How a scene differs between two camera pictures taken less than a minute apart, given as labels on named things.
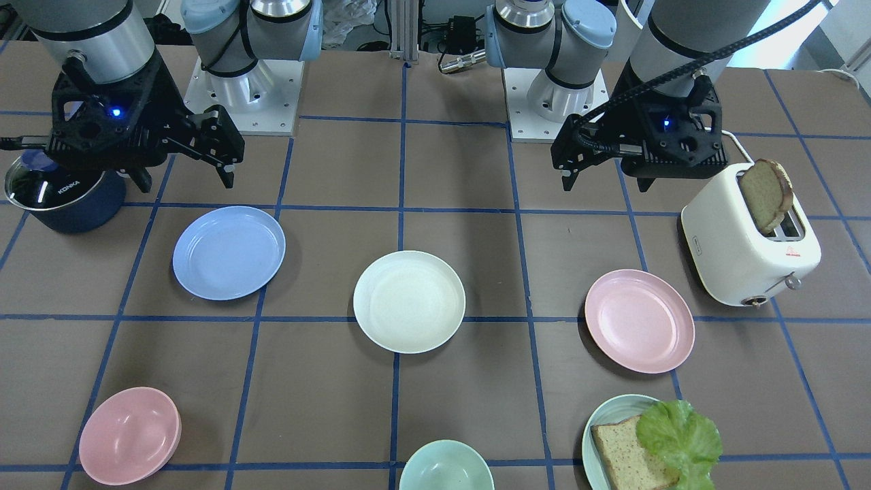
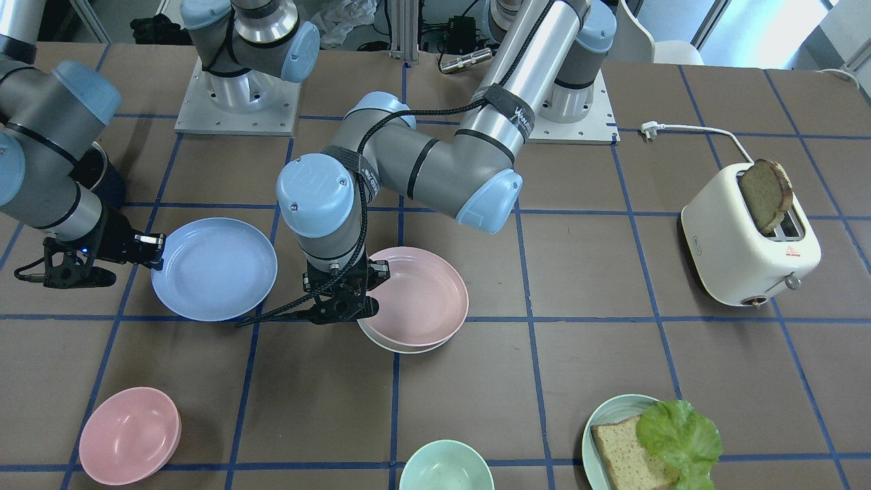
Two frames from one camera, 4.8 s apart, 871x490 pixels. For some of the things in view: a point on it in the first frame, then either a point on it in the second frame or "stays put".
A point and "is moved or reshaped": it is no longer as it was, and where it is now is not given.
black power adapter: [461, 35] stays put
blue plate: [228, 252] is moved or reshaped
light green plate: [612, 411] stays put
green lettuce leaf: [686, 441] stays put
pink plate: [640, 321] -> [425, 301]
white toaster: [733, 260] stays put
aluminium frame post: [405, 30] stays put
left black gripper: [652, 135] -> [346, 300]
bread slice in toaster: [767, 192] stays put
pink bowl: [129, 435] stays put
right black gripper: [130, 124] -> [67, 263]
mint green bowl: [446, 465] stays put
